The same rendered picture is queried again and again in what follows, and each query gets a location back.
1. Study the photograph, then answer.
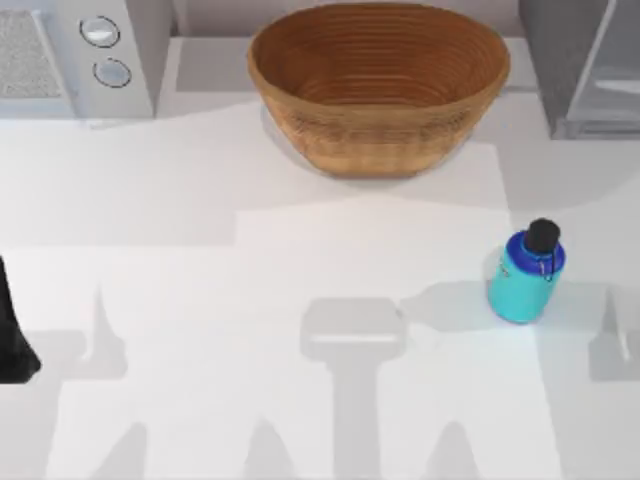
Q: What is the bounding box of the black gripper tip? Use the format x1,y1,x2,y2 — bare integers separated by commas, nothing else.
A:
0,255,42,385

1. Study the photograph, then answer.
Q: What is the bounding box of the microwave knob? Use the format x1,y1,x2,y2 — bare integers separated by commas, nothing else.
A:
79,15,122,50
92,56,133,89

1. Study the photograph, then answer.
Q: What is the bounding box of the brown woven basket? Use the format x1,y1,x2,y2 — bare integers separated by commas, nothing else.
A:
246,2,512,180

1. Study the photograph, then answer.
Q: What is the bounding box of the pale microwave oven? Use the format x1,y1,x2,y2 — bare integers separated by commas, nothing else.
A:
0,0,175,121

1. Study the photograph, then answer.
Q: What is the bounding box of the blue bottle with black cap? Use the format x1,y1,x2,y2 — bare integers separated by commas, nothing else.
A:
487,217,567,325

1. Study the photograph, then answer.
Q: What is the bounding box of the grey cabinet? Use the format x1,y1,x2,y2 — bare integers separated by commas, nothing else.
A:
517,0,640,141

